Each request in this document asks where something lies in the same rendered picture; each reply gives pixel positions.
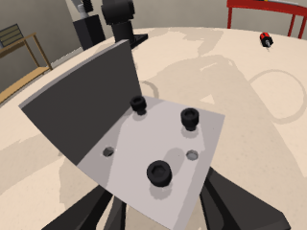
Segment red screwdriver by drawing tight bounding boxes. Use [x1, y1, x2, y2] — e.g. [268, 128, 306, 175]
[260, 33, 273, 48]

